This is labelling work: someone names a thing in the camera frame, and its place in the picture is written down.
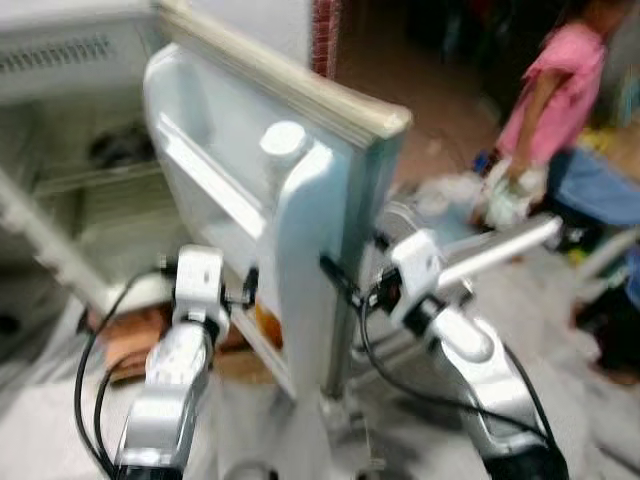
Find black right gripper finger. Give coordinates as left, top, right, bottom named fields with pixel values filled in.
left=318, top=255, right=363, bottom=301

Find white bundle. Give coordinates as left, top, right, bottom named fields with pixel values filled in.
left=478, top=160, right=549, bottom=231

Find white fridge door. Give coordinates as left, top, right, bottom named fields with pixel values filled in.
left=143, top=0, right=413, bottom=401

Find white fridge body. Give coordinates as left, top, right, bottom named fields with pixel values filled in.
left=0, top=0, right=291, bottom=336

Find grey metal box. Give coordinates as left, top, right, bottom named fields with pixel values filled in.
left=378, top=198, right=481, bottom=261

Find white straight bar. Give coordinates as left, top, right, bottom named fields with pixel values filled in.
left=438, top=214, right=564, bottom=293

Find brown board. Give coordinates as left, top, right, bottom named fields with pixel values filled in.
left=88, top=303, right=179, bottom=383

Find dark pot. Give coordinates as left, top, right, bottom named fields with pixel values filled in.
left=88, top=124, right=153, bottom=169

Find blue denim garment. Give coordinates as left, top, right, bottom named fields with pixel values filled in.
left=555, top=148, right=640, bottom=229

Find person in pink shirt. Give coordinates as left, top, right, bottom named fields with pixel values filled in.
left=470, top=0, right=640, bottom=233

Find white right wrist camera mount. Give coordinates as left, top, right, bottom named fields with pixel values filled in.
left=387, top=229, right=447, bottom=323

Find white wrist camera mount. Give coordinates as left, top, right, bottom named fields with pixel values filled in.
left=387, top=229, right=447, bottom=323
left=172, top=246, right=230, bottom=327

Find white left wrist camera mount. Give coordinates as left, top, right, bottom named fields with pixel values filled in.
left=172, top=246, right=230, bottom=327

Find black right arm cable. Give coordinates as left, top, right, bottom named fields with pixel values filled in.
left=356, top=296, right=553, bottom=446

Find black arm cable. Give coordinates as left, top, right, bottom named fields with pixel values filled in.
left=73, top=268, right=183, bottom=477
left=356, top=296, right=553, bottom=446

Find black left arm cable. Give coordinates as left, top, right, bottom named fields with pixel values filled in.
left=73, top=268, right=183, bottom=477

